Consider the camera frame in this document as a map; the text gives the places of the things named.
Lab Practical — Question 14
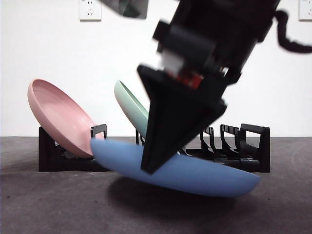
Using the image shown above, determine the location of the pale grey camera box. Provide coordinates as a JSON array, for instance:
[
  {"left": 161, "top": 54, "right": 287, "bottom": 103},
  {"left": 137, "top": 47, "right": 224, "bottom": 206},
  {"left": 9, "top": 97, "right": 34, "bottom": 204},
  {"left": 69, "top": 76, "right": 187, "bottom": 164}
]
[
  {"left": 159, "top": 50, "right": 183, "bottom": 74},
  {"left": 99, "top": 0, "right": 150, "bottom": 20}
]

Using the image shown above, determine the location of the pink round plate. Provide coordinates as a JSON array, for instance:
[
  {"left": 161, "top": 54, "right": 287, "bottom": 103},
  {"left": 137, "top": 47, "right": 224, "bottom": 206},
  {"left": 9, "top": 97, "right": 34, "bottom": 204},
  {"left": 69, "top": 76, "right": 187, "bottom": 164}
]
[{"left": 26, "top": 78, "right": 98, "bottom": 159}]

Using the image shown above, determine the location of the black sleeved cable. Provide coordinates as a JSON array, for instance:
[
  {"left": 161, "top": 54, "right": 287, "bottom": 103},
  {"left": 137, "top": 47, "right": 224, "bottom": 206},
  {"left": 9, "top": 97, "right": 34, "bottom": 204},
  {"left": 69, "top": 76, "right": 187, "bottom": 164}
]
[{"left": 272, "top": 9, "right": 312, "bottom": 54}]

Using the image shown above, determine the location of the black plastic dish rack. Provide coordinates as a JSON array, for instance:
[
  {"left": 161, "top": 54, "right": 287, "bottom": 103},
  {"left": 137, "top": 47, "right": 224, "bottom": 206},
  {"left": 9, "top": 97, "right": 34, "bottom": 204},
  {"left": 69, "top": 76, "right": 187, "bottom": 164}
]
[{"left": 38, "top": 123, "right": 271, "bottom": 173}]

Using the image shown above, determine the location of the blue round plate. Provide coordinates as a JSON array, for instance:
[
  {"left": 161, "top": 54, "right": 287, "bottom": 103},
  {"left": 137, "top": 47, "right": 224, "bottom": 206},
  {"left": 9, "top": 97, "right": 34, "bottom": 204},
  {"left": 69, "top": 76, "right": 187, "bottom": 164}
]
[{"left": 90, "top": 137, "right": 261, "bottom": 198}]

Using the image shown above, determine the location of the white wall socket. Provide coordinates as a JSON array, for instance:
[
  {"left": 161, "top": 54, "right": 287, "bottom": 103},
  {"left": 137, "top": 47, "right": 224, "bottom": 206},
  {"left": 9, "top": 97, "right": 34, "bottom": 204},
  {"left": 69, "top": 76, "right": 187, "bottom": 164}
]
[
  {"left": 298, "top": 0, "right": 312, "bottom": 21},
  {"left": 79, "top": 0, "right": 102, "bottom": 21}
]

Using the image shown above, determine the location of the green round plate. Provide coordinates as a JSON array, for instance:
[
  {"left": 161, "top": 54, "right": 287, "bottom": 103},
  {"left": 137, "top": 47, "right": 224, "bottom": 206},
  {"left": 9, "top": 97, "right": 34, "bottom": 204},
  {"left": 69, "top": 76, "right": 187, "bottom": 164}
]
[{"left": 114, "top": 79, "right": 182, "bottom": 156}]

